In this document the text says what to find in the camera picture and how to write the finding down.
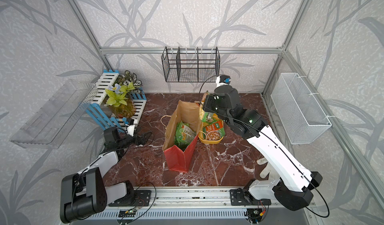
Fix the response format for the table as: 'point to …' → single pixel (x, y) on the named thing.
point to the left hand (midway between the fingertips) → (145, 129)
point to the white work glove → (268, 169)
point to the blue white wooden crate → (101, 112)
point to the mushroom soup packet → (184, 134)
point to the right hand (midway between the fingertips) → (206, 95)
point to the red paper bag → (175, 157)
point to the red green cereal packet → (214, 125)
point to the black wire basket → (190, 65)
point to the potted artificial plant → (121, 96)
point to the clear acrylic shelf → (51, 124)
